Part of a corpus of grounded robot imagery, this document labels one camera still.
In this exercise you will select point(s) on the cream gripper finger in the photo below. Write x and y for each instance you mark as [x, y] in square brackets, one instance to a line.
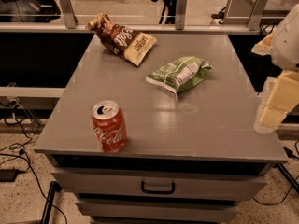
[279, 97]
[264, 47]

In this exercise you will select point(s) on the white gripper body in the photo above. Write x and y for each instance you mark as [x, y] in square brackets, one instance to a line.
[288, 44]

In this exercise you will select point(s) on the green jalapeno chip bag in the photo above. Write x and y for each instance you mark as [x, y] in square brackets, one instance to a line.
[180, 75]

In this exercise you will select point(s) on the brown sea salt chip bag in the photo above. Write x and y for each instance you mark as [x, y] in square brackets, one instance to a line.
[121, 40]

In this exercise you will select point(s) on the red coke can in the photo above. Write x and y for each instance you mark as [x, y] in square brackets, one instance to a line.
[109, 126]

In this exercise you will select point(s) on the grey drawer cabinet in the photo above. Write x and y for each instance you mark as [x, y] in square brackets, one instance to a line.
[202, 140]

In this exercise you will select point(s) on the seated person in background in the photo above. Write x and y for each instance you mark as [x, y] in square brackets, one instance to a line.
[28, 10]

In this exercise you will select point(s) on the black power adapter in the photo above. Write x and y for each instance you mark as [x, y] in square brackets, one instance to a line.
[8, 175]

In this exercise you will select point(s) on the right metal rail bracket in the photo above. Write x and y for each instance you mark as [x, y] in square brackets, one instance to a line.
[255, 17]

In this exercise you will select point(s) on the metal rail bracket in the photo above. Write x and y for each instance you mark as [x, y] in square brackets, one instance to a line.
[70, 20]
[181, 6]
[255, 17]

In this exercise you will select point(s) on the middle metal rail bracket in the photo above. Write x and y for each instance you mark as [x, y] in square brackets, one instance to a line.
[181, 6]

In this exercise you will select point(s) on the black drawer handle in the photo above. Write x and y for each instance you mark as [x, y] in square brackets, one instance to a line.
[157, 189]

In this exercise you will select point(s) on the left metal rail bracket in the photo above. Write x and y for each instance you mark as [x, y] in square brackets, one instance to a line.
[70, 20]

